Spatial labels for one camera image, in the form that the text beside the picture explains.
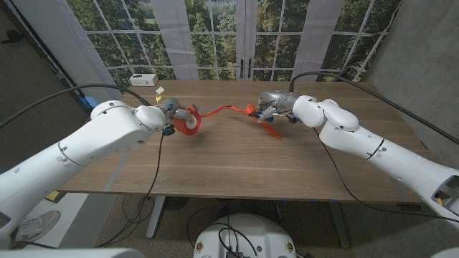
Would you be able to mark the orange ribbon roll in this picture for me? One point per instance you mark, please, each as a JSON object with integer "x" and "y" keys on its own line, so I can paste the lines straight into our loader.
{"x": 186, "y": 123}

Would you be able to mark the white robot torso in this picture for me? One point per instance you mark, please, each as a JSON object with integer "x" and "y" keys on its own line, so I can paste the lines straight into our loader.
{"x": 247, "y": 236}

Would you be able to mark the yellow teal foam mat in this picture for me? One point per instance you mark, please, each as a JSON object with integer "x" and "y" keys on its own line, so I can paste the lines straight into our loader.
{"x": 52, "y": 195}

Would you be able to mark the grey sneaker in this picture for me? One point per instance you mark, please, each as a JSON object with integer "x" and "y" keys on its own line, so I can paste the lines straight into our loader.
{"x": 36, "y": 225}

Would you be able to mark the dark grey door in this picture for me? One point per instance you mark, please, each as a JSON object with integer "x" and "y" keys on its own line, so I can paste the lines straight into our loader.
{"x": 21, "y": 71}

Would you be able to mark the printed window backdrop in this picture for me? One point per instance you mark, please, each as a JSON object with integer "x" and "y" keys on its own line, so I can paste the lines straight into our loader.
{"x": 118, "y": 46}

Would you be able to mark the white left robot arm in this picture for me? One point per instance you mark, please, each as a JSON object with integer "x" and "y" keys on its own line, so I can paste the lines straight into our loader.
{"x": 89, "y": 139}

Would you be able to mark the white table leg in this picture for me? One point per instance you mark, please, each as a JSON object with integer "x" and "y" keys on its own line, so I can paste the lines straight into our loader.
{"x": 156, "y": 218}

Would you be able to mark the grey table leg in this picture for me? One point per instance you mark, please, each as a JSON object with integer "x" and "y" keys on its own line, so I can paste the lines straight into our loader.
{"x": 339, "y": 222}

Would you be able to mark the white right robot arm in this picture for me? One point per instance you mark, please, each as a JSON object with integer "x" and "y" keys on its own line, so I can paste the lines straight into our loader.
{"x": 358, "y": 139}

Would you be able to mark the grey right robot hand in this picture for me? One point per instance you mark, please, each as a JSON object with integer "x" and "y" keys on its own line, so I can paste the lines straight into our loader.
{"x": 274, "y": 100}

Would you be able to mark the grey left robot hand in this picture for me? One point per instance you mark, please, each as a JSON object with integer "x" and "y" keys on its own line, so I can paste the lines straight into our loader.
{"x": 174, "y": 109}

